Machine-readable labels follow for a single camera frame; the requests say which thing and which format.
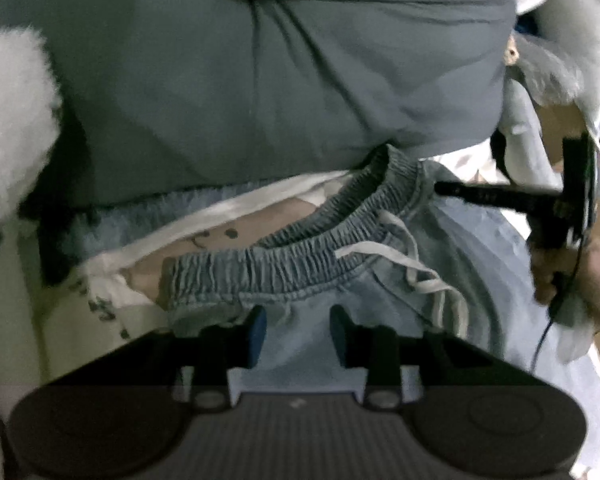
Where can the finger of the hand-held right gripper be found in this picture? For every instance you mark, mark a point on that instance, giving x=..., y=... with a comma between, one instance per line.
x=495, y=195

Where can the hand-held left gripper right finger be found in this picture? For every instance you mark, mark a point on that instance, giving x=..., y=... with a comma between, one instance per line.
x=337, y=332

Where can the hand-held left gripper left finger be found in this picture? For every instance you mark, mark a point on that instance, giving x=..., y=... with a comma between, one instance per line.
x=257, y=332

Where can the blue denim pants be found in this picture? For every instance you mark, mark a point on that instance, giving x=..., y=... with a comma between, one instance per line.
x=480, y=260

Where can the white printed bed sheet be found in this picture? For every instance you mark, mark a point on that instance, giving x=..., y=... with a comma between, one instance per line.
x=220, y=225

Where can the dark cloth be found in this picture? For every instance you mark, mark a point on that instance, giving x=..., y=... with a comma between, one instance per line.
x=55, y=250

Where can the grey-blue shirt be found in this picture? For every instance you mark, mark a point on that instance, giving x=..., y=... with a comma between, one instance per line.
x=230, y=85

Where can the white fluffy plush toy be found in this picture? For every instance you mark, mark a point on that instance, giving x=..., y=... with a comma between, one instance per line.
x=10, y=125

